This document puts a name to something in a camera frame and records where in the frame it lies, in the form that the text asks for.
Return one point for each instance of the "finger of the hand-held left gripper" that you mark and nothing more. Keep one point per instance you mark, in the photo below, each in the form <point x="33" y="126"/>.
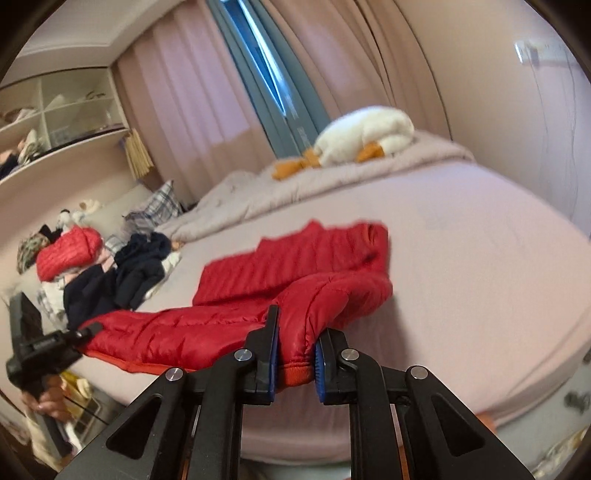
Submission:
<point x="87" y="336"/>

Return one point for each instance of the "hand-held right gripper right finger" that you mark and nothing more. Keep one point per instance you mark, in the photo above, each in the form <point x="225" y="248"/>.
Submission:
<point x="320" y="369"/>

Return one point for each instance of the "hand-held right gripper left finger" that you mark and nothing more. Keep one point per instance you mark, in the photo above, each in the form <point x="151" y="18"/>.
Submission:
<point x="272" y="369"/>

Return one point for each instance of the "red down jacket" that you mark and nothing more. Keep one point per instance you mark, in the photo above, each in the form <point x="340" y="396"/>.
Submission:
<point x="286" y="272"/>
<point x="67" y="254"/>

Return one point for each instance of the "person's left hand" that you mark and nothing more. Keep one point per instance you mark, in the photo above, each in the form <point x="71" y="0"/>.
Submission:
<point x="55" y="399"/>

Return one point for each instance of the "dark garment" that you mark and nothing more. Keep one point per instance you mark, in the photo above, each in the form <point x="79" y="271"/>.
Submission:
<point x="87" y="300"/>

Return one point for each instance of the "yellow bag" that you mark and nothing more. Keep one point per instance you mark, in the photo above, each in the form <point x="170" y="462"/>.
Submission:
<point x="76" y="383"/>

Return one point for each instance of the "pink garment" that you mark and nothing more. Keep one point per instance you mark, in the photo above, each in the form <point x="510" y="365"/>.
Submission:
<point x="104" y="265"/>

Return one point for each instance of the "navy hoodie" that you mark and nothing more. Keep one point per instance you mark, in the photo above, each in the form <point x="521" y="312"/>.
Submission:
<point x="141" y="272"/>

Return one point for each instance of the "folded red down jacket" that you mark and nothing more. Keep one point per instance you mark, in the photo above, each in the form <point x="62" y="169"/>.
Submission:
<point x="67" y="254"/>

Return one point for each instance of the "floral patterned cloth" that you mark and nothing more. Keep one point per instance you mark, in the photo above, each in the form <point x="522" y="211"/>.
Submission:
<point x="32" y="251"/>

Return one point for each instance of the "white cloth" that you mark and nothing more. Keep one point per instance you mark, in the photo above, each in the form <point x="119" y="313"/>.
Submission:
<point x="171" y="263"/>

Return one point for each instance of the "beige plush toy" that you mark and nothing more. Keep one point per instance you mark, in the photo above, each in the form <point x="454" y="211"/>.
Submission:
<point x="90" y="205"/>

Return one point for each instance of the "plaid pillow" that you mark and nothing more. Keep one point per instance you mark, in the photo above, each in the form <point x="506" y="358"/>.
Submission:
<point x="157" y="207"/>

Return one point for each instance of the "bed with pink sheet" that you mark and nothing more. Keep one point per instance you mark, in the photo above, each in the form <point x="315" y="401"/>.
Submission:
<point x="461" y="277"/>

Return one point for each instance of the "grey duvet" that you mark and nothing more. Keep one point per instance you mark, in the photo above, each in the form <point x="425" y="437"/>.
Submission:
<point x="258" y="194"/>

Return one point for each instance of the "white goose plush toy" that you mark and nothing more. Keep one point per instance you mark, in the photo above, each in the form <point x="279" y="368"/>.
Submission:
<point x="369" y="131"/>

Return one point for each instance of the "pink curtain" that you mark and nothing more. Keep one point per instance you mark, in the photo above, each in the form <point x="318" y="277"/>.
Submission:
<point x="184" y="101"/>
<point x="360" y="50"/>

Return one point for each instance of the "blue curtain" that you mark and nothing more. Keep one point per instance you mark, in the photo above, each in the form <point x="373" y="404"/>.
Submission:
<point x="272" y="83"/>

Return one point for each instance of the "white wall shelf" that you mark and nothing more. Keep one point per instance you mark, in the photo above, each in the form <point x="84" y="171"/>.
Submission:
<point x="64" y="120"/>

